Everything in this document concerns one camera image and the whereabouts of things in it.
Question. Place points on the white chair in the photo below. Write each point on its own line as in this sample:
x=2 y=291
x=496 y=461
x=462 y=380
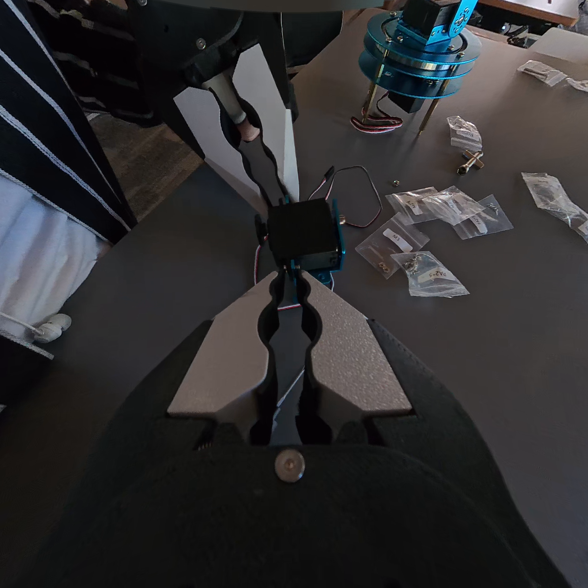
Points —
x=560 y=46

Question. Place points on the clear bag with nuts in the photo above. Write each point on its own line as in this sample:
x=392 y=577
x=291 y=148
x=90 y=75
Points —
x=390 y=248

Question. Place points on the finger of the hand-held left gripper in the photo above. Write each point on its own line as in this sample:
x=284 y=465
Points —
x=202 y=124
x=271 y=101

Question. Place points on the dark grey desk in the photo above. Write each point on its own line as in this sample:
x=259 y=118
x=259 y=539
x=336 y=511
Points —
x=459 y=367

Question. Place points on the small clear plastic bag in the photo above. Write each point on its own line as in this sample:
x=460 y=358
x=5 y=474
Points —
x=465 y=132
x=578 y=84

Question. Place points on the long clear plastic bag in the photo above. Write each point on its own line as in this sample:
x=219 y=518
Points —
x=553 y=202

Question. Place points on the blue toy robot arm base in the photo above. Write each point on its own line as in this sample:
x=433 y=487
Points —
x=413 y=50

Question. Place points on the clear bag with dark parts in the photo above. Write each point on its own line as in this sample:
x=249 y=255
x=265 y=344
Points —
x=541 y=72

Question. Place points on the black white-striped jacket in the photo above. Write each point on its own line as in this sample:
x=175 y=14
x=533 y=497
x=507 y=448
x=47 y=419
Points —
x=46 y=138

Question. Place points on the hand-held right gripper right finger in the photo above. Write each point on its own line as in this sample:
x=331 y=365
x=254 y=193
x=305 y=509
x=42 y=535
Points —
x=358 y=363

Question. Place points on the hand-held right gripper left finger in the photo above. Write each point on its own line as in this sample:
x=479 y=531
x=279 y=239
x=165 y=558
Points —
x=216 y=363

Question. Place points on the brass cross wrench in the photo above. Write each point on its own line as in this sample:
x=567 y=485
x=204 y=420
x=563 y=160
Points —
x=471 y=161

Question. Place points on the clear bag with silver screws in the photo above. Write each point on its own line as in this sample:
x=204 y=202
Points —
x=434 y=275

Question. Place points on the white shirt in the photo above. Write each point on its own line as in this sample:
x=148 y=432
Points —
x=46 y=257

